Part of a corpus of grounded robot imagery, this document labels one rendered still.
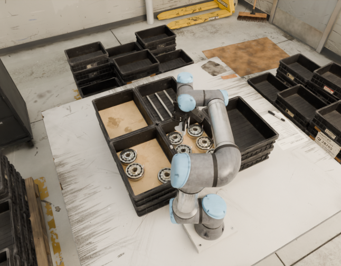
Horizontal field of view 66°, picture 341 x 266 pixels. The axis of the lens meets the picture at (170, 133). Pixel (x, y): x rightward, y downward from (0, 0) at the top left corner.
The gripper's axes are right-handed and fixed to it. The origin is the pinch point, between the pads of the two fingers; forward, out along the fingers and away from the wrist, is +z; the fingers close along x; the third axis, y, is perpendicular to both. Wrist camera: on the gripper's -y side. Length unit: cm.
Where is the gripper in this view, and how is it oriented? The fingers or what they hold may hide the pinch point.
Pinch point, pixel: (186, 131)
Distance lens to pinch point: 144.8
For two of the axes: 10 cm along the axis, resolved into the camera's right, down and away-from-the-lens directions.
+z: -0.1, 7.1, 7.1
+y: -9.5, -2.3, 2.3
